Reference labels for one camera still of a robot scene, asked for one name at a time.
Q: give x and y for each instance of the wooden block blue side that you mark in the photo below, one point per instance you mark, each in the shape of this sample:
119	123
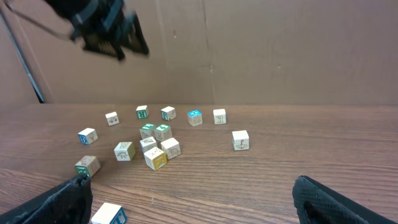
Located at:
87	136
240	140

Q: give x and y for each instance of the plain wooden block far left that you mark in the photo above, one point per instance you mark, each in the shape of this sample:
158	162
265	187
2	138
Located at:
112	118

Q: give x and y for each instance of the green top block number 4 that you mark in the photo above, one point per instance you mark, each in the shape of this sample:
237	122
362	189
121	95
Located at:
163	132

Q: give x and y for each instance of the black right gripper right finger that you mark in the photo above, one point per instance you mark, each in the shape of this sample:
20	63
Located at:
318	204

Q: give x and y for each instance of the wooden block blue side right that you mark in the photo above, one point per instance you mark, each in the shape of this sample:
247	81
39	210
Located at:
240	140

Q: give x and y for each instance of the wooden block green bottom side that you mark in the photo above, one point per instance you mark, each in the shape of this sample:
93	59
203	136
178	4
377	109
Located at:
88	165

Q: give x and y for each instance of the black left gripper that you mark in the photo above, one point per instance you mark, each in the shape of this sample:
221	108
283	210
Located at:
103	25

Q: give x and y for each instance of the wooden block blue side left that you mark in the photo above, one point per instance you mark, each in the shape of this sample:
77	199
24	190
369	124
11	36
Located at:
87	136

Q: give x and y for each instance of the wooden block green letter side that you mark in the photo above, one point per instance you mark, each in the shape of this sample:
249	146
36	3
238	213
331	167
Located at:
142	112

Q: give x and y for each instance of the wooden block teal side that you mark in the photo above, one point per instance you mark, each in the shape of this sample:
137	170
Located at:
168	113

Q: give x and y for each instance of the blue top wooden block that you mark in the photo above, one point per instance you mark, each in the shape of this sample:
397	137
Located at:
195	117

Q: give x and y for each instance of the wooden block black drawing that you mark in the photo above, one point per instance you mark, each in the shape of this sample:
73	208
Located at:
219	116

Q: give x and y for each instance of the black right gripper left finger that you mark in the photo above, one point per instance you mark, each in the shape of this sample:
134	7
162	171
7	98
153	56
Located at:
69	202

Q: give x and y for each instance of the green top block letter L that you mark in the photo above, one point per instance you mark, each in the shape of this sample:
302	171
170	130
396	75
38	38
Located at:
147	130

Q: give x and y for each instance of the wooden block diamond drawing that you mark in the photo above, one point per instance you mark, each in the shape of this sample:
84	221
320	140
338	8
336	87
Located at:
148	143

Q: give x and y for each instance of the wooden block yellow side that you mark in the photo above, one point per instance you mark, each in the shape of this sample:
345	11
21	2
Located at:
155	158

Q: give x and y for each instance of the wooden block oval drawing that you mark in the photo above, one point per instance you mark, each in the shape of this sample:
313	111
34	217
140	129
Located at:
171	147

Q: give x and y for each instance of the brown cardboard backdrop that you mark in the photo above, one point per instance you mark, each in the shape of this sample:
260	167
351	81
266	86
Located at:
225	53

